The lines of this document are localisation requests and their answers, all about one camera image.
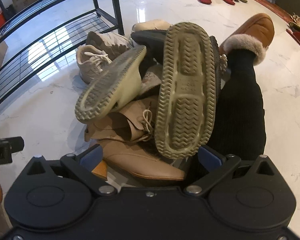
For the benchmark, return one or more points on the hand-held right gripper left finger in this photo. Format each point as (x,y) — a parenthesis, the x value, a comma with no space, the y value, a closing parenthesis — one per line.
(91,155)

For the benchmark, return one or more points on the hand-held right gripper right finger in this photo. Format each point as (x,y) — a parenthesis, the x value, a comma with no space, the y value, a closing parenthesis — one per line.
(210,156)

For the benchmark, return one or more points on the beige slide sandal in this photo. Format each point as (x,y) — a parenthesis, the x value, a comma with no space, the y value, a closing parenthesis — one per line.
(110,85)
(185,87)

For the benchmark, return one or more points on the black metal shoe rack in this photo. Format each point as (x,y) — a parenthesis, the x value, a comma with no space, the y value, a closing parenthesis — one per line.
(52,37)

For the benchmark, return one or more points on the tan lace-up ankle boot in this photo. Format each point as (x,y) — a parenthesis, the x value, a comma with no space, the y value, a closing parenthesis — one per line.
(126,123)

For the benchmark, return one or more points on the tan heeled ankle boot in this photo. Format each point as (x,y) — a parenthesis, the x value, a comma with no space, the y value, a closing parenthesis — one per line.
(140,162)

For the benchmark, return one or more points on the person's leg in black pants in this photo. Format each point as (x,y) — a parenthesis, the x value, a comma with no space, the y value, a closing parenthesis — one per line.
(237,105)

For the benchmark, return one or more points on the white lace-up sneaker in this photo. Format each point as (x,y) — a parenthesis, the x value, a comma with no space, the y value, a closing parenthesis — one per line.
(88,63)
(107,41)

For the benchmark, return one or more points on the pale floral shoe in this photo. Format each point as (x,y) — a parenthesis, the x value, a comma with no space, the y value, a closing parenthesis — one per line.
(152,78)

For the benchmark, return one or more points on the cream shoe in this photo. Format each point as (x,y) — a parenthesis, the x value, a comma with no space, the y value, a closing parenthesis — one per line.
(151,25)

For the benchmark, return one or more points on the red floor mat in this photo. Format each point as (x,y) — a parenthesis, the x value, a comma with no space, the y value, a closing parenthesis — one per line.
(270,5)

